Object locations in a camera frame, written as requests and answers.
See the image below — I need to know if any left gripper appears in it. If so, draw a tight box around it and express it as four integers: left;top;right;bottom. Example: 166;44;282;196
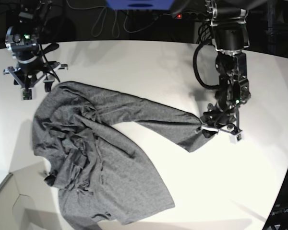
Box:
196;103;242;138

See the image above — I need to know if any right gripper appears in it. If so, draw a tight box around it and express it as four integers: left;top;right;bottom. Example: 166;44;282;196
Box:
3;61;68;92

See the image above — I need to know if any grey long-sleeve t-shirt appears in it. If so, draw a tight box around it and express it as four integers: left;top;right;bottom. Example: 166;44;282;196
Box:
32;81;210;230

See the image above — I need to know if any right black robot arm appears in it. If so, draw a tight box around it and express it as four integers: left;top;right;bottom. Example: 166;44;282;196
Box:
3;0;68;100

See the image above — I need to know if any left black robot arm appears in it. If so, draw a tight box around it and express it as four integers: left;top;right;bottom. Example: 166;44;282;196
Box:
192;0;251;142

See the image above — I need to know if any blue plastic panel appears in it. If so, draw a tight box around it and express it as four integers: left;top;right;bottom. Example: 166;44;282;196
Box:
106;0;174;10

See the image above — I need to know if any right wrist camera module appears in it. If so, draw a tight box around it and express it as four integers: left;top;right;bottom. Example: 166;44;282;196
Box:
21;88;36;101

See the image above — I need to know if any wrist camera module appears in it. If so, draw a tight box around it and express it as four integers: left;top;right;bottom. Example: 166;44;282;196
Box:
229;132;244;144
21;88;36;101

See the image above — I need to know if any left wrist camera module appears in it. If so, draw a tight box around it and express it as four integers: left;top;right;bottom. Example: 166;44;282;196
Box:
229;132;244;144

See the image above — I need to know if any white looped cable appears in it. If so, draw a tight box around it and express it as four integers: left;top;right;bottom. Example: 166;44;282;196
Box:
90;5;159;38

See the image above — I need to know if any black power strip red switch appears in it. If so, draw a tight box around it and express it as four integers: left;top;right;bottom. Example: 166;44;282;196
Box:
172;11;209;22

